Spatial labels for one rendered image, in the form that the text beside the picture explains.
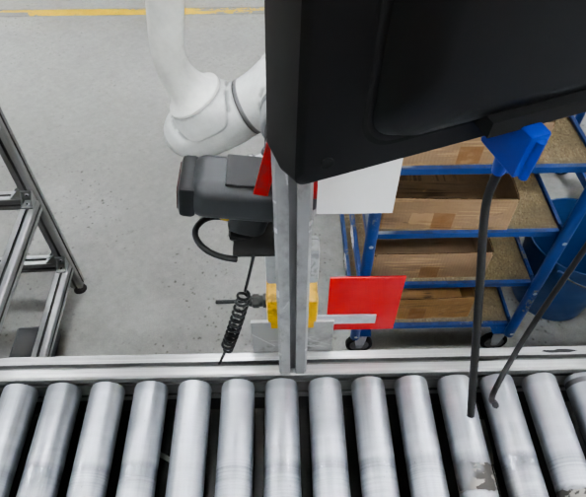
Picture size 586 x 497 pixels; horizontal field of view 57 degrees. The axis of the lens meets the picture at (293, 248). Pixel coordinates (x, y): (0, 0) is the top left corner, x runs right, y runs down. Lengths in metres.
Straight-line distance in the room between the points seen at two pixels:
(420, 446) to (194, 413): 0.32
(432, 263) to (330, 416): 0.72
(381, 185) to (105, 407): 0.51
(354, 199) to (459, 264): 0.88
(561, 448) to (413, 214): 0.62
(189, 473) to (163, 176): 1.63
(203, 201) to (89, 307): 1.35
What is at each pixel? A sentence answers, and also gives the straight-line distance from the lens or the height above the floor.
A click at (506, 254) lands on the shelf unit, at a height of 0.34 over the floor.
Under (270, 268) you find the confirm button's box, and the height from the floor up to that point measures 0.95.
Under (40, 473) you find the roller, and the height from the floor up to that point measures 0.75.
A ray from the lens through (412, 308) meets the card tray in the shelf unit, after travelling 1.59.
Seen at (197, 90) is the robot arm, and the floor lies 0.97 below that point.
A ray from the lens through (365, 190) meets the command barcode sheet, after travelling 0.59.
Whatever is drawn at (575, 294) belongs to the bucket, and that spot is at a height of 0.18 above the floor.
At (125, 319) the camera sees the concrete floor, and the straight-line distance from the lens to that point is 1.85.
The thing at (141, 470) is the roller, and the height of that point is 0.75.
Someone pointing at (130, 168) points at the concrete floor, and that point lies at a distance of 2.34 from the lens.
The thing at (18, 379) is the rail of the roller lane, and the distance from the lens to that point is 0.93.
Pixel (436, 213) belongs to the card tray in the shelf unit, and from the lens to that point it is 1.28.
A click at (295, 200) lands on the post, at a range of 0.55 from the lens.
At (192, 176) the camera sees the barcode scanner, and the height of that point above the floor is 1.09.
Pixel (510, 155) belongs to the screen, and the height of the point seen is 1.25.
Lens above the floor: 1.49
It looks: 50 degrees down
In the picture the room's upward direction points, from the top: straight up
